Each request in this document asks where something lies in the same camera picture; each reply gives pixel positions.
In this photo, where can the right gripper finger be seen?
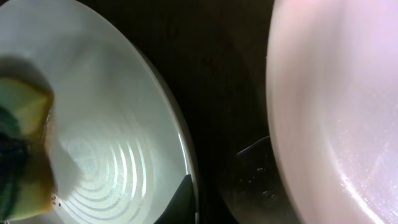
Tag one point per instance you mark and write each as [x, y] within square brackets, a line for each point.
[181, 209]

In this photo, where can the white plate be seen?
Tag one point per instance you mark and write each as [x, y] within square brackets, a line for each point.
[331, 83]
[119, 149]

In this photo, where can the green yellow sponge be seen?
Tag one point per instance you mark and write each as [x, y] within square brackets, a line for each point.
[27, 182]

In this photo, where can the white plate top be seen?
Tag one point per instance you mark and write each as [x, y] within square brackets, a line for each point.
[331, 83]

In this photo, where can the brown serving tray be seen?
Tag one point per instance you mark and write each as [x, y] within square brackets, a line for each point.
[212, 55]

